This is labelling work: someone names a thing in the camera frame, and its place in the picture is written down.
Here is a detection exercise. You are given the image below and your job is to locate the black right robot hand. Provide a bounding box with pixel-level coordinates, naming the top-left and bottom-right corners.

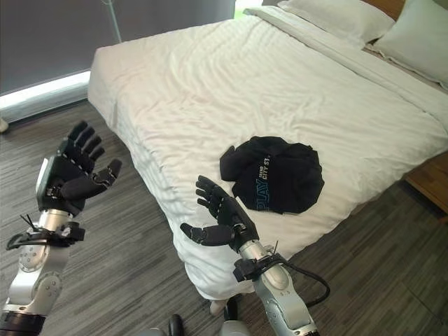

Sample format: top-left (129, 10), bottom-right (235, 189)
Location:
top-left (179, 175), bottom-right (260, 253)

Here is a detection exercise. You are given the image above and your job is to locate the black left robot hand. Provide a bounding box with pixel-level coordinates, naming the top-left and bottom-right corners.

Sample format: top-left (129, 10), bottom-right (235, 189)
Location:
top-left (36, 120), bottom-right (123, 216)

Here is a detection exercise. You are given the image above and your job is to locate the white bed leg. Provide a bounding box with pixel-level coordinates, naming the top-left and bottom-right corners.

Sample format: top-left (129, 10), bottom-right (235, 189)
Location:
top-left (209, 297), bottom-right (229, 316)

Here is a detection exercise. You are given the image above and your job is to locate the black printed t-shirt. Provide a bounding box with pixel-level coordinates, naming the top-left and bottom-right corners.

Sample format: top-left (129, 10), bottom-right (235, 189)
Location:
top-left (219, 136), bottom-right (325, 215)

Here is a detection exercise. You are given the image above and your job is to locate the white duvet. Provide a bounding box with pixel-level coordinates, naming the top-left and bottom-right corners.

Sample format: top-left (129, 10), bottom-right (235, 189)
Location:
top-left (86, 6), bottom-right (448, 300)

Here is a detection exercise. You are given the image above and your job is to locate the robot dark foot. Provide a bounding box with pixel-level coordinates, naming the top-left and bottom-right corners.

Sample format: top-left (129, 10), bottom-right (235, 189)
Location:
top-left (167, 314), bottom-right (184, 336)

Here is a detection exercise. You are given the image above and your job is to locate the grey roller blind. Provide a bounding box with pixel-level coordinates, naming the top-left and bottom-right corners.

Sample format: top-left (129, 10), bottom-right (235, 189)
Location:
top-left (0, 0), bottom-right (242, 97)

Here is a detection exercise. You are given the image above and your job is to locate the white floor lamp pole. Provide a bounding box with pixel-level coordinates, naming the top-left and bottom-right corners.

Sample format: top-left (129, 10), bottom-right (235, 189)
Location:
top-left (101, 0), bottom-right (123, 43)

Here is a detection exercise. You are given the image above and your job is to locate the wooden bedside table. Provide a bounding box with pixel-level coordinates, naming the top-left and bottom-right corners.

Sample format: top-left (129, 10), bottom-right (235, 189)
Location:
top-left (404, 150), bottom-right (448, 225)

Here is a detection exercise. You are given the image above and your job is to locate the large white pillow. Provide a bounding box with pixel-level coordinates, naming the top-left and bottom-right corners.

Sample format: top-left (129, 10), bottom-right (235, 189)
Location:
top-left (276, 0), bottom-right (396, 46)

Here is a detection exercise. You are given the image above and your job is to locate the small white pillow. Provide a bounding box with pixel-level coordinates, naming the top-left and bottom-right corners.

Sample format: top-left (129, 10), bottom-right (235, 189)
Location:
top-left (371, 0), bottom-right (448, 85)

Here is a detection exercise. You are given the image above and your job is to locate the wooden headboard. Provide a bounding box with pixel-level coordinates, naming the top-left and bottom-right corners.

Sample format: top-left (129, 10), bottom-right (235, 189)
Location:
top-left (360, 0), bottom-right (407, 22)

